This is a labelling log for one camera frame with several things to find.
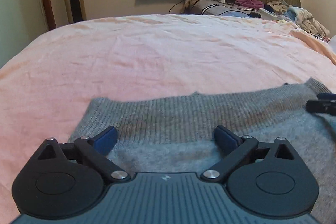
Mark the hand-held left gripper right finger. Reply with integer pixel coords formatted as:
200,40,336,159
200,125,297,184

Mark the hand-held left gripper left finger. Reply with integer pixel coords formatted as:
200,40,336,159
36,126,131,183

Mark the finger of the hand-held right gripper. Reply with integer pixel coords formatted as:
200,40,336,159
306,99,336,116
317,93,336,101

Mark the grey sweater with navy sleeves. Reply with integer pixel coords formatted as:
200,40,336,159
68,78,336,224

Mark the pile of crumpled clothes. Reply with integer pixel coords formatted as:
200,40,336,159
265,0,331,37

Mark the pink blanket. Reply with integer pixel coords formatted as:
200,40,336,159
0,14,336,224

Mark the white remote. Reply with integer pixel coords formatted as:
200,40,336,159
259,8,275,20

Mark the purple cloth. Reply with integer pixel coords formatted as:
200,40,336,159
235,0,264,9

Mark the patterned pillow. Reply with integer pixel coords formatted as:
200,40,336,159
183,0,263,19

